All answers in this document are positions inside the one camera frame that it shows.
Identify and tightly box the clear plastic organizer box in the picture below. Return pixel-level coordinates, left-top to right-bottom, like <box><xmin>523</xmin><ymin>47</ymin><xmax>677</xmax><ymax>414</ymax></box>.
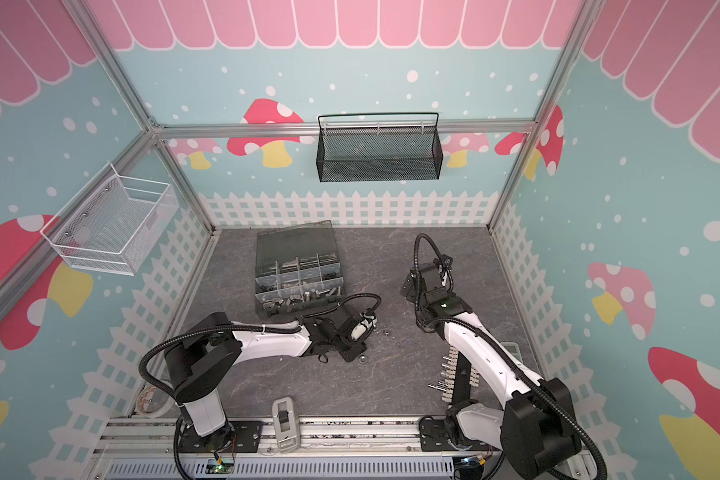
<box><xmin>254</xmin><ymin>220</ymin><xmax>345</xmax><ymax>319</ymax></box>

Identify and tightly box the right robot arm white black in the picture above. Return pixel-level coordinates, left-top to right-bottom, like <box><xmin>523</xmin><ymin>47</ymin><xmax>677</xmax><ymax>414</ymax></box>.
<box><xmin>401</xmin><ymin>260</ymin><xmax>608</xmax><ymax>479</ymax></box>

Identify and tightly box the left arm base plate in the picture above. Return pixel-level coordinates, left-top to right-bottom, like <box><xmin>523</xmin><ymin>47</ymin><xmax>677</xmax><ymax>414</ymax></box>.
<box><xmin>175</xmin><ymin>420</ymin><xmax>264</xmax><ymax>454</ymax></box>

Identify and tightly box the green circuit board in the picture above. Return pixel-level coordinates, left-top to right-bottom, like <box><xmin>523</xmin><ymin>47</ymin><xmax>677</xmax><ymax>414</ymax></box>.
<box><xmin>206</xmin><ymin>459</ymin><xmax>234</xmax><ymax>475</ymax></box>

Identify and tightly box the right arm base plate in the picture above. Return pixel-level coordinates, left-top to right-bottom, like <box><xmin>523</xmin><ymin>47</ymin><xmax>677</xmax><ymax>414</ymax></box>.
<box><xmin>417</xmin><ymin>415</ymin><xmax>496</xmax><ymax>452</ymax></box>

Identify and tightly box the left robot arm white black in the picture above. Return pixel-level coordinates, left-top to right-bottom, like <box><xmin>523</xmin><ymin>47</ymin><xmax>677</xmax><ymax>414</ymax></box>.
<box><xmin>138</xmin><ymin>294</ymin><xmax>381</xmax><ymax>438</ymax></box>

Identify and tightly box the black rack with screws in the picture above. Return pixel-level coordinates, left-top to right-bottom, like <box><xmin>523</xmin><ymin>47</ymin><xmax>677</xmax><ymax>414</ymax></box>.
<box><xmin>428</xmin><ymin>347</ymin><xmax>480</xmax><ymax>405</ymax></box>

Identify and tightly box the white remote control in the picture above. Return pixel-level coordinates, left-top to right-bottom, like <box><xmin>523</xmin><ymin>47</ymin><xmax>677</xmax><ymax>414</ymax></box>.
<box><xmin>501</xmin><ymin>341</ymin><xmax>523</xmax><ymax>363</ymax></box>

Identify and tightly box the white slotted cable duct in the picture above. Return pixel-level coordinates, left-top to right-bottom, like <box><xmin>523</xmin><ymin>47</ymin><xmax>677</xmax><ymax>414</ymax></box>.
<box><xmin>97</xmin><ymin>456</ymin><xmax>454</xmax><ymax>479</ymax></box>

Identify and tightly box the grey handheld remote device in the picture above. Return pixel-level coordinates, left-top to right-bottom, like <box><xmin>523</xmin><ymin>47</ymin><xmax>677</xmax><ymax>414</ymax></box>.
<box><xmin>272</xmin><ymin>397</ymin><xmax>301</xmax><ymax>453</ymax></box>

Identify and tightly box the white wire mesh basket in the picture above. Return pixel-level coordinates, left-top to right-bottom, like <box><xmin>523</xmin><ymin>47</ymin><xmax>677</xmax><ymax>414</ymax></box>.
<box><xmin>40</xmin><ymin>164</ymin><xmax>179</xmax><ymax>276</ymax></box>

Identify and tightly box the black wire mesh basket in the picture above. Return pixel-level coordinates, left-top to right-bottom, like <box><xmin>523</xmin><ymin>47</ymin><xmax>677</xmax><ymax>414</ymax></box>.
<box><xmin>316</xmin><ymin>112</ymin><xmax>444</xmax><ymax>183</ymax></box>

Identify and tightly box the roll of clear tape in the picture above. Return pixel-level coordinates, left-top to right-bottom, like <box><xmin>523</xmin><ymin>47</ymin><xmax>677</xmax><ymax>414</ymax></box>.
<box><xmin>134</xmin><ymin>385</ymin><xmax>173</xmax><ymax>419</ymax></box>

